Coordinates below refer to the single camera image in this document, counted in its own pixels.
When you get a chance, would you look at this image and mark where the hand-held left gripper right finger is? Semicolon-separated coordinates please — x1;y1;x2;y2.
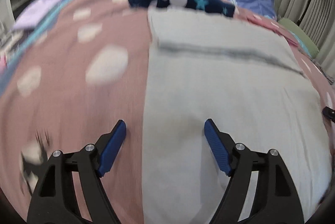
204;118;305;224

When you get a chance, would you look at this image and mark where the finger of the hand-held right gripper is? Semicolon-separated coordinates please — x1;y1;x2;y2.
322;107;335;123

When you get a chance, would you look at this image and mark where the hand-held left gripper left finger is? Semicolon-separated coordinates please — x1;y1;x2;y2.
26;120;127;224

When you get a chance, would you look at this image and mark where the light grey garment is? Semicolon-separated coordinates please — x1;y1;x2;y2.
143;7;333;224

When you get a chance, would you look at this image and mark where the pink polka-dot blanket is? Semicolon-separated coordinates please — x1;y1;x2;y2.
0;0;335;224

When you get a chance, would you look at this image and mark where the green pillow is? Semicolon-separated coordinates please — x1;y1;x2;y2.
277;18;320;57

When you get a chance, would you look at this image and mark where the folded pink garment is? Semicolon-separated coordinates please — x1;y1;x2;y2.
245;10;300;46

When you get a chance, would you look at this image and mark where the navy star-print garment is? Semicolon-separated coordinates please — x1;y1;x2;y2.
128;0;236;17

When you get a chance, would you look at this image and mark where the lavender cloth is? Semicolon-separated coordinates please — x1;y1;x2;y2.
12;0;68;31

